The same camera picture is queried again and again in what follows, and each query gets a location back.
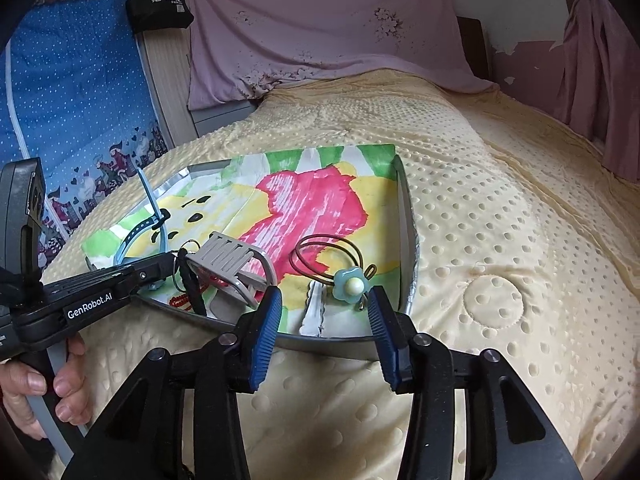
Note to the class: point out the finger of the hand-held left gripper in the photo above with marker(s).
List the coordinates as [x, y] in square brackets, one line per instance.
[155, 270]

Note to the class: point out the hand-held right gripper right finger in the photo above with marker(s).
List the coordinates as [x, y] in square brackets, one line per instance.
[382, 340]

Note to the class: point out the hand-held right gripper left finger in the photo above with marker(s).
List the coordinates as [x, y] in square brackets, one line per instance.
[265, 340]

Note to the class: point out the thin gold bangles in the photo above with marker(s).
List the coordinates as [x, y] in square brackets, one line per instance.
[174, 270]

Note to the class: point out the blue wrist watch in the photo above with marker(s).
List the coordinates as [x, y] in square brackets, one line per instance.
[131, 237]

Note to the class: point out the grey metal tray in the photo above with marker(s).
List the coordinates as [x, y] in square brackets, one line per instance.
[330, 345]

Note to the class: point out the white hair clip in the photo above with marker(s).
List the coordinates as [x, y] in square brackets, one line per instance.
[312, 312]

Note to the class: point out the person's left hand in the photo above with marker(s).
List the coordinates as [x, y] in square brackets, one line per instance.
[70, 385]

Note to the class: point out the colourful drawing paper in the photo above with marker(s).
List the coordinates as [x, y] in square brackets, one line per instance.
[310, 210]

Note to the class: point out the yellow dotted blanket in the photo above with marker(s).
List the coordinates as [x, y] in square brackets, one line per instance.
[500, 210]

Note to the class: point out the light wooden cabinet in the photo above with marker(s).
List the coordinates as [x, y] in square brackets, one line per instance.
[170, 85]

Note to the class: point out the blue printed fabric wardrobe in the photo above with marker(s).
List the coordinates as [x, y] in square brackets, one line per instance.
[75, 85]

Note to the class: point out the black tote bag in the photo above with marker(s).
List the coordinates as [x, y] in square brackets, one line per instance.
[157, 7]

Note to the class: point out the pink hanging sheet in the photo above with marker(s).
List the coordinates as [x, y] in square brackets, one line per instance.
[325, 25]

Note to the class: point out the brown wooden headboard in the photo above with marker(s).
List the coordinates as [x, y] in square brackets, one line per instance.
[472, 47]

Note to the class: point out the pink curtain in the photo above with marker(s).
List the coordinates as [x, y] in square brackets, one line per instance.
[600, 85]

